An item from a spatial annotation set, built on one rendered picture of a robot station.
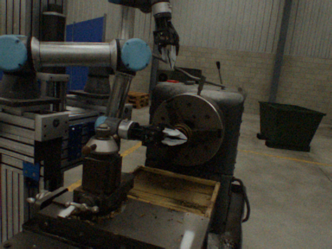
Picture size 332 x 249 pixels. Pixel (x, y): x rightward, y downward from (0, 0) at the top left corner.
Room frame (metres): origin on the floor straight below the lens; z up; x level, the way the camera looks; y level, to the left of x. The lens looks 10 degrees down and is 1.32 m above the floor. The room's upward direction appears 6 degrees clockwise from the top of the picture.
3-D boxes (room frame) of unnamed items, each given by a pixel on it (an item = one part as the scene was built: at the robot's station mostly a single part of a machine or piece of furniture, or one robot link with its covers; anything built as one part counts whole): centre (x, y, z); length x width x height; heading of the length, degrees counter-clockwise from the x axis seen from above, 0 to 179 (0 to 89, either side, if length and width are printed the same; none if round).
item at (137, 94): (9.35, 1.30, 0.22); 1.25 x 0.86 x 0.44; 169
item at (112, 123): (1.04, 0.23, 1.08); 0.11 x 0.08 x 0.09; 73
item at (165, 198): (0.94, -0.02, 0.89); 0.36 x 0.30 x 0.04; 74
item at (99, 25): (7.46, 2.80, 1.18); 4.12 x 0.80 x 2.35; 38
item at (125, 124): (1.02, 0.15, 1.09); 0.08 x 0.05 x 0.08; 163
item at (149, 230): (0.61, 0.09, 0.95); 0.43 x 0.17 x 0.05; 74
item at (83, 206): (0.65, 0.15, 0.99); 0.20 x 0.10 x 0.05; 164
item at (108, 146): (0.62, 0.15, 1.13); 0.08 x 0.08 x 0.03
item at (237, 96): (1.56, -0.18, 1.06); 0.59 x 0.48 x 0.39; 164
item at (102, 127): (0.62, 0.15, 1.17); 0.04 x 0.04 x 0.03
